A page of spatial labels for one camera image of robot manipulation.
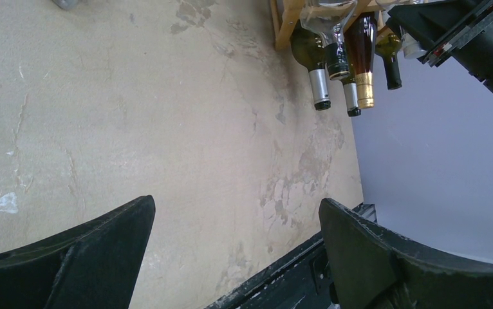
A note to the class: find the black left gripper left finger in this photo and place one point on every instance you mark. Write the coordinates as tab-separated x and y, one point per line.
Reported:
93	265

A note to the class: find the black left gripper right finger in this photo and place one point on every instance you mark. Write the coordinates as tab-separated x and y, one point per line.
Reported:
374	267

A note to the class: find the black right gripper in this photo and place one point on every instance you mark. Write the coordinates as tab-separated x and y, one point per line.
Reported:
462	30

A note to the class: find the green bottle cream label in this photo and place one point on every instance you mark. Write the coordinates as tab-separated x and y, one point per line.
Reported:
387	48

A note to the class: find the clear squat glass bottle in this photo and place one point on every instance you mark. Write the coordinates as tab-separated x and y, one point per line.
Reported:
327	19

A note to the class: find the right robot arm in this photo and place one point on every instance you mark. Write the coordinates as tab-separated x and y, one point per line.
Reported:
459	29

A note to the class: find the brown bottle gold neck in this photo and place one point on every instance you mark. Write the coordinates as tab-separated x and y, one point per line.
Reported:
360	40

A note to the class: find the wooden wine rack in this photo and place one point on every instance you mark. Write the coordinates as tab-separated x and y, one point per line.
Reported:
286	14

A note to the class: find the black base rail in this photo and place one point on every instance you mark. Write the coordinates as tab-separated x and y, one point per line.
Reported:
301	278

